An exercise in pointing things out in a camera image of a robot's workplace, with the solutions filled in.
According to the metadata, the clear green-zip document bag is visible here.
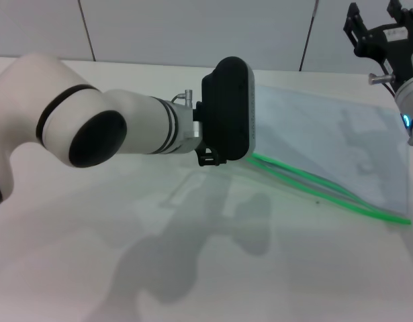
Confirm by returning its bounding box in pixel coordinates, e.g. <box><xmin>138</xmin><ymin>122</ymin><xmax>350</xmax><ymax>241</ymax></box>
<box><xmin>245</xmin><ymin>83</ymin><xmax>413</xmax><ymax>227</ymax></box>

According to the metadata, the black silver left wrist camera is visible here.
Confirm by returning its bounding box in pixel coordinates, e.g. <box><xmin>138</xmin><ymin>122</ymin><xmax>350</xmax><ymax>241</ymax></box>
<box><xmin>200</xmin><ymin>56</ymin><xmax>258</xmax><ymax>162</ymax></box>

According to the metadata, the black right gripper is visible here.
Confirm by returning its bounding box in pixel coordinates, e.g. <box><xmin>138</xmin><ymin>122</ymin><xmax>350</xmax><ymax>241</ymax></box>
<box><xmin>342</xmin><ymin>0</ymin><xmax>413</xmax><ymax>85</ymax></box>

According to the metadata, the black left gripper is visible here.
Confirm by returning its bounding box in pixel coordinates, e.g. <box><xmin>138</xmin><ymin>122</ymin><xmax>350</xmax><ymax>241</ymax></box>
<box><xmin>196</xmin><ymin>144</ymin><xmax>228</xmax><ymax>168</ymax></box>

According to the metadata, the thin dark hanging cable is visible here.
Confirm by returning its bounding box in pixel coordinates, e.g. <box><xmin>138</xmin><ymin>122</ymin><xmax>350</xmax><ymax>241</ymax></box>
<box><xmin>299</xmin><ymin>0</ymin><xmax>320</xmax><ymax>72</ymax></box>

